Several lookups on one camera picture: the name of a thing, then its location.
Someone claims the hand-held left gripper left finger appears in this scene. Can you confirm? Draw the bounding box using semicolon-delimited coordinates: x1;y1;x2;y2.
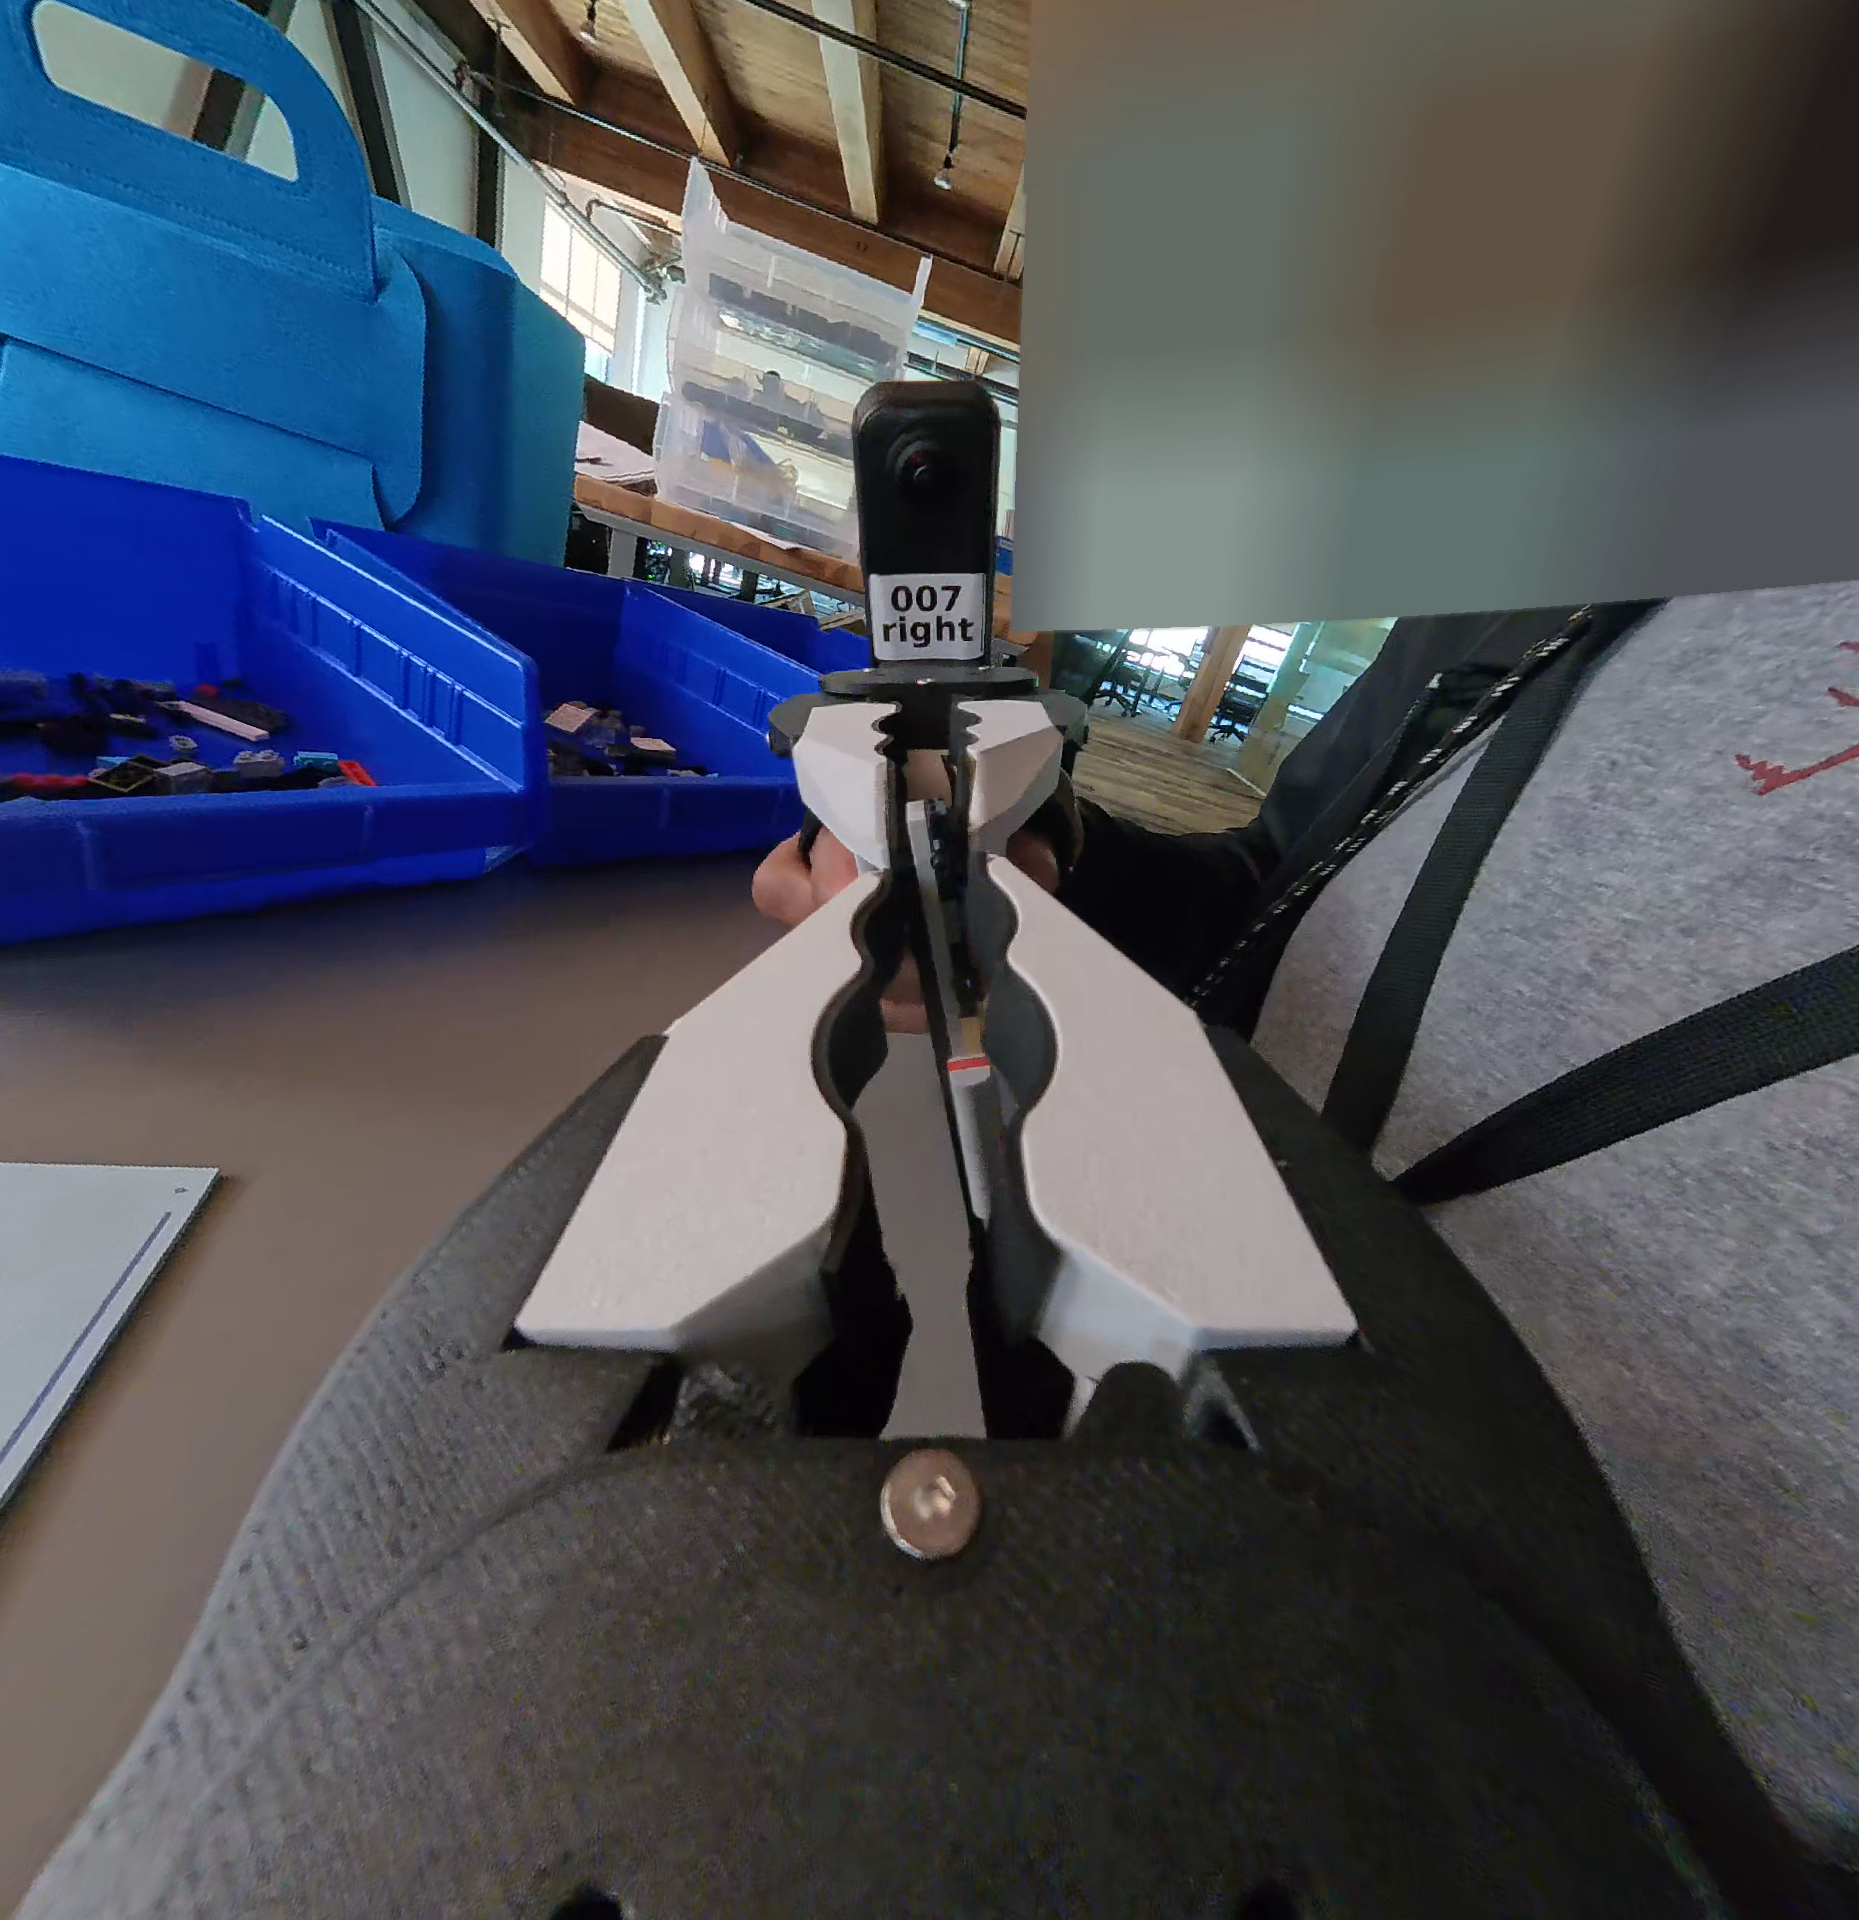
514;876;887;1351

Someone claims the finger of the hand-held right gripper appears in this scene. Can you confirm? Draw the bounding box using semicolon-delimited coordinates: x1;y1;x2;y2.
956;718;1063;859
791;704;909;872

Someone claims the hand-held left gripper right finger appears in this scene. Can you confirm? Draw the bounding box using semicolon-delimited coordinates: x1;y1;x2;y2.
966;862;1356;1434

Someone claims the grey red toy brick model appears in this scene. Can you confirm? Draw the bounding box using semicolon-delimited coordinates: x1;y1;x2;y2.
854;794;1009;1441

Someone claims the person's right forearm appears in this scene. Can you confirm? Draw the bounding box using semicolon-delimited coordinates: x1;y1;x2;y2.
1057;616;1447;1039

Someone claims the grey-brown desk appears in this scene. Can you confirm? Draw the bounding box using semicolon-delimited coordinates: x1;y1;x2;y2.
0;854;810;1920

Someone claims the person's right hand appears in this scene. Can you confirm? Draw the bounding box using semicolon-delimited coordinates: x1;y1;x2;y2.
750;834;934;1040

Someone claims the blue plastic bin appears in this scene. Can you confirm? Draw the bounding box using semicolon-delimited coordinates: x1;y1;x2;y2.
314;524;869;871
0;452;542;951

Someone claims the clear plastic organizer box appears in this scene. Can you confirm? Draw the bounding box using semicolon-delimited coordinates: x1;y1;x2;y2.
654;159;931;560

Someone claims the pile of mixed toy bricks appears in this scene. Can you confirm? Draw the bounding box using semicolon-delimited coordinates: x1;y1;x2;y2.
0;669;377;806
543;696;716;781

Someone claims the brick instruction booklet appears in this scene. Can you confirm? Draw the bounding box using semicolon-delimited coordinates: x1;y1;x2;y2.
0;1162;223;1555

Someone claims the teal plastic bin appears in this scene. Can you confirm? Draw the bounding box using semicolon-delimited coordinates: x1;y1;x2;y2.
0;0;588;569

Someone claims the black white braided cord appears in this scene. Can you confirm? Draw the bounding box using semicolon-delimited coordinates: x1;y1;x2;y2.
1182;608;1597;1009

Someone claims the black bag strap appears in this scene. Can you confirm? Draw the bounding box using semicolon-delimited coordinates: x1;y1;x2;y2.
1324;602;1664;1150
1392;938;1859;1206

